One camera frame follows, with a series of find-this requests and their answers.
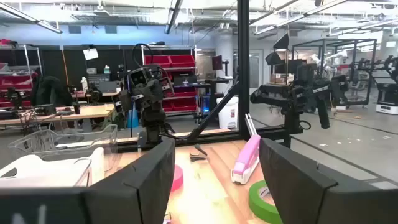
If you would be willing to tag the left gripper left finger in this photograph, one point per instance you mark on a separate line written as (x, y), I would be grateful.
(130, 199)

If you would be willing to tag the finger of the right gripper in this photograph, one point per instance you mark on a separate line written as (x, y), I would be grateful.
(125, 101)
(167, 87)

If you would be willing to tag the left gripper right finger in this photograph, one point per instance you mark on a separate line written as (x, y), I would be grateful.
(298, 193)

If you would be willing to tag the green tape roll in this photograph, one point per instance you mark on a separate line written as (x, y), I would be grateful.
(258, 205)

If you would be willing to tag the pink tape roll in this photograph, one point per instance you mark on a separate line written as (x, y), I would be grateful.
(178, 179)

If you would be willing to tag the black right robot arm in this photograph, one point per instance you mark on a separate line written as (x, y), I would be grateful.
(154, 119)

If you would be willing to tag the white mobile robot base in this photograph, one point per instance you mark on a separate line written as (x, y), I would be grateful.
(387, 108)

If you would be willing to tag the black background robot arm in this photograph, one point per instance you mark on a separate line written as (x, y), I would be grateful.
(289, 93)

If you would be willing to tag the wooden workbench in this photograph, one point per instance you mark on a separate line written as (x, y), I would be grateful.
(90, 111)

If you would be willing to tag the white plastic bin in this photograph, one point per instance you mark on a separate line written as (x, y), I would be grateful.
(98, 161)

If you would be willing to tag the dark red monitor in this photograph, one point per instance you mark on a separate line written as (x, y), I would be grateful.
(217, 62)

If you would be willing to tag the white paper sheet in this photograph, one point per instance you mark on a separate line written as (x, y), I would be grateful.
(90, 53)

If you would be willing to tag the white plastic container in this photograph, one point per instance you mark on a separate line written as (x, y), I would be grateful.
(227, 112)

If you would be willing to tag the black jacket on chair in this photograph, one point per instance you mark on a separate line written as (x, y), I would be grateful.
(51, 91)

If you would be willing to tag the black studio softbox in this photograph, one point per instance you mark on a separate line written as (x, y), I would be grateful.
(273, 58)
(282, 42)

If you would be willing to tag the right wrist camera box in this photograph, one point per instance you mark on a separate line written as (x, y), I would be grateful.
(139, 76)

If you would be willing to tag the black metal station frame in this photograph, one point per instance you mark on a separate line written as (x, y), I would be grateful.
(243, 62)

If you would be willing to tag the black cage frame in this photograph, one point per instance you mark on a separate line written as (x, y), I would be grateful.
(323, 56)

